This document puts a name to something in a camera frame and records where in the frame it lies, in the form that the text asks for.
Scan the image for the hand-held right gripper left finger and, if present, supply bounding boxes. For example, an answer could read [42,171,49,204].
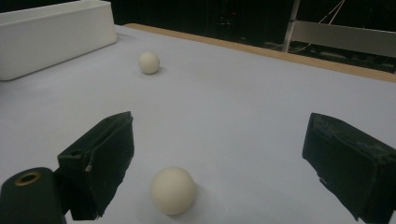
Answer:
[53,111,135,221]

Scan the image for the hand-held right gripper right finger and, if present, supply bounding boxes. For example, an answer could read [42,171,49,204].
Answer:
[302,112,396,224]

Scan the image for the white ball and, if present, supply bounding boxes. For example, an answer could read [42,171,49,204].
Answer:
[149,166,197,217]
[138,51,161,76]

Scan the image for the white rectangular tray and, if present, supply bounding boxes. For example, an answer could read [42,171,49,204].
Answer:
[0,0,118,82]

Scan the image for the white metal stand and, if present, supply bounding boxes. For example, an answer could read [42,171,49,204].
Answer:
[281,0,396,59]

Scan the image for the white table mat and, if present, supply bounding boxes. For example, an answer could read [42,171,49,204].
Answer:
[0,24,396,224]

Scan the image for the white cords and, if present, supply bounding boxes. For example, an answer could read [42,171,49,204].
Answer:
[317,0,347,24]

